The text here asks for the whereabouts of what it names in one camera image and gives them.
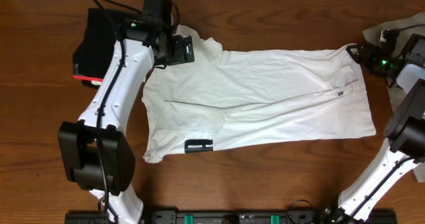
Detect black folded garment red trim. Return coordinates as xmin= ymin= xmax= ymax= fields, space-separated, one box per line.
xmin=72 ymin=8 xmax=116 ymax=89

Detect white folded garment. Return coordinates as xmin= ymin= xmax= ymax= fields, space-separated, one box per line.
xmin=90 ymin=80 xmax=102 ymax=86

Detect white t-shirt black logo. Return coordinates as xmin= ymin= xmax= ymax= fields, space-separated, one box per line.
xmin=142 ymin=25 xmax=376 ymax=163

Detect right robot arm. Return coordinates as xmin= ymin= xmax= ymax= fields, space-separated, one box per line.
xmin=321 ymin=43 xmax=424 ymax=223

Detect beige khaki shorts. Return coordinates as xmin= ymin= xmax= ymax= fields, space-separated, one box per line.
xmin=361 ymin=11 xmax=425 ymax=183

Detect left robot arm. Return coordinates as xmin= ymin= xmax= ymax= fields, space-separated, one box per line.
xmin=58 ymin=20 xmax=195 ymax=223

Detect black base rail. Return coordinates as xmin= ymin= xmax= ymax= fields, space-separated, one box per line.
xmin=64 ymin=210 xmax=398 ymax=224

